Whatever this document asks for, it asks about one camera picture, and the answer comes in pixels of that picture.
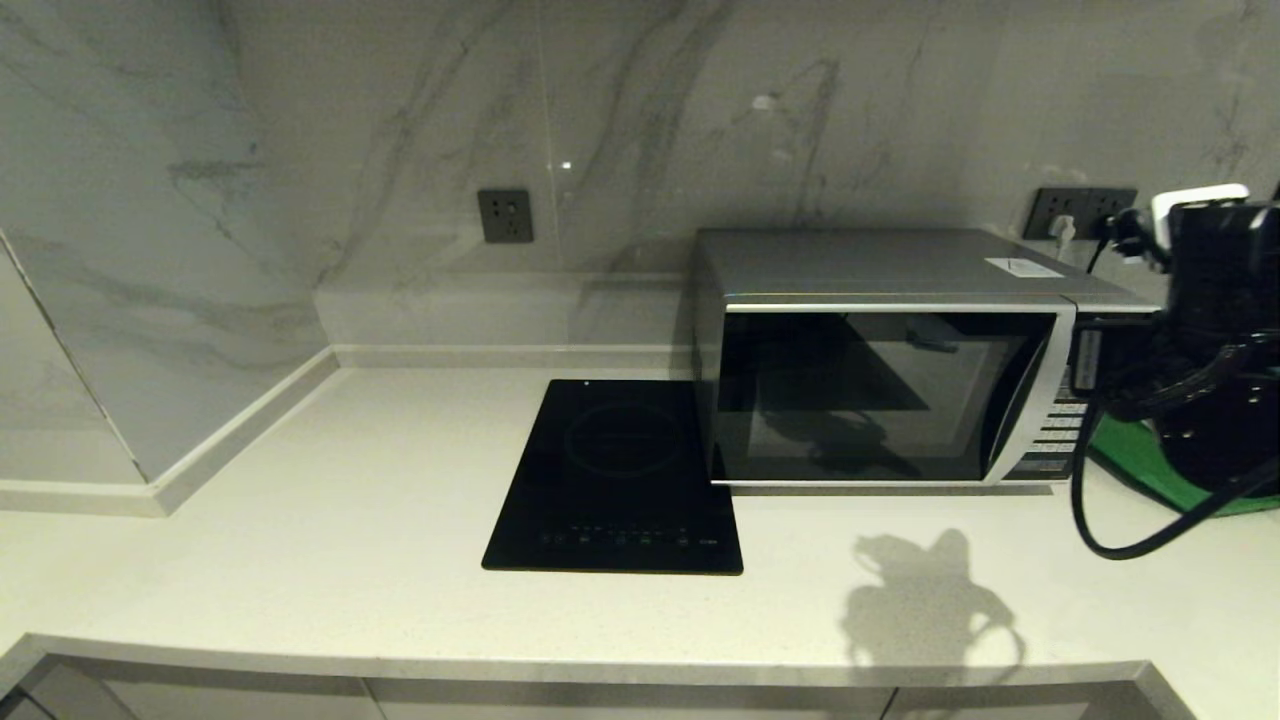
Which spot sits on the grey double wall socket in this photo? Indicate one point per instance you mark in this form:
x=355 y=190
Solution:
x=1070 y=203

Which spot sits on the black induction cooktop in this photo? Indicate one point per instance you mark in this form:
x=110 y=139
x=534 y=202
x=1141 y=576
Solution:
x=615 y=480

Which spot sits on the grey single wall socket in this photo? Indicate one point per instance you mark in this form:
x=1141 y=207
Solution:
x=505 y=216

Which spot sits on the beige cabinet corner panel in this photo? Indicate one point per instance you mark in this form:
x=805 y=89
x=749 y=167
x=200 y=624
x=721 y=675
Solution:
x=80 y=695

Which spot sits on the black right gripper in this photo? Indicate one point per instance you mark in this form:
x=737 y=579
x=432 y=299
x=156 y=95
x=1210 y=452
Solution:
x=1120 y=355

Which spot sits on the microwave door with dark glass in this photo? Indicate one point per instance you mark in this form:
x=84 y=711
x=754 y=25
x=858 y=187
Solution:
x=880 y=400

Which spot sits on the white paper sheet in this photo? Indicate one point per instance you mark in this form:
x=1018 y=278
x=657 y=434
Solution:
x=1025 y=267

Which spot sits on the silver microwave oven body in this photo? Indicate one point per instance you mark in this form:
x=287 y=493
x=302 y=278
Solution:
x=860 y=260

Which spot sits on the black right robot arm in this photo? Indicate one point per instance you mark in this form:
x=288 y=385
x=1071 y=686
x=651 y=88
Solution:
x=1220 y=300

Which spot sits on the white power plug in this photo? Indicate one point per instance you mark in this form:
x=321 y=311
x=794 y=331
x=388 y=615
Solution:
x=1062 y=229

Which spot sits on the green plastic tray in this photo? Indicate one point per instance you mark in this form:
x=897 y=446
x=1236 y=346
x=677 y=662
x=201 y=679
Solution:
x=1125 y=450

